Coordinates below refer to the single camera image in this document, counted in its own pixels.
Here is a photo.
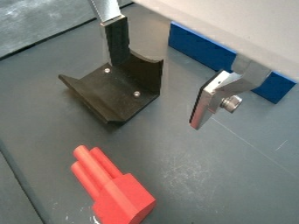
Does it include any blue shape-sorter block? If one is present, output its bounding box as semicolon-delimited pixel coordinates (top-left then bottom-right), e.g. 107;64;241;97
168;21;297;104

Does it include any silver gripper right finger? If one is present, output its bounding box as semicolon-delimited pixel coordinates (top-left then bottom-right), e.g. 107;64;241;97
190;54;273;130

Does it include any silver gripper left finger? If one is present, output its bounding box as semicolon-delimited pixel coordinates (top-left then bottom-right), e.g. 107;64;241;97
88;0;130;67

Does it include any black curved fixture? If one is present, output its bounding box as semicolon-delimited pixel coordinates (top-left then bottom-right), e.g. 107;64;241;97
59;52;164;125

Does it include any red three-prong object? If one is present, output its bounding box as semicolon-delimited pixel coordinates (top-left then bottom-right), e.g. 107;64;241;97
71;145;156;224

